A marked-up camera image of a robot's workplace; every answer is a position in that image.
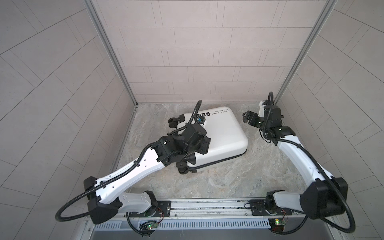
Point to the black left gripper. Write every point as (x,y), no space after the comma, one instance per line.
(204,146)

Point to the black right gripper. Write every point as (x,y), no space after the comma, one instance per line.
(254,116)

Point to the white black suitcase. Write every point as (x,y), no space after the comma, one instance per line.
(228,141)

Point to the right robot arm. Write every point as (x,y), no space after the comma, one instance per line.
(325,195)

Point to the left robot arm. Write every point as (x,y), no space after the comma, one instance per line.
(110,198)

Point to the left circuit board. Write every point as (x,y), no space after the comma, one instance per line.
(149,226)

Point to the circuit board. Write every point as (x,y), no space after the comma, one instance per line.
(277,225)
(149,226)

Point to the right circuit board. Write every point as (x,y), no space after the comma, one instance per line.
(277,225)

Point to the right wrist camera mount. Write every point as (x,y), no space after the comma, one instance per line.
(270,112)

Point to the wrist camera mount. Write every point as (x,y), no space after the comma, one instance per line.
(199,119)
(270,112)

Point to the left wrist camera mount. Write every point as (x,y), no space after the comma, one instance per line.
(199,119)

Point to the aluminium mounting rail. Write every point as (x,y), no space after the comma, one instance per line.
(210,207)

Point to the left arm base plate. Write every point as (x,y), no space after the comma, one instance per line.
(161,210)

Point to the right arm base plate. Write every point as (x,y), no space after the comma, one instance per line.
(258,208)

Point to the metal corner post right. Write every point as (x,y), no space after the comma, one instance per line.
(321,20)

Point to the metal corner post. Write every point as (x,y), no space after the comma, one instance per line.
(321,20)
(89,5)

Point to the metal corner post left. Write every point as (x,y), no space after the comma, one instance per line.
(89,5)

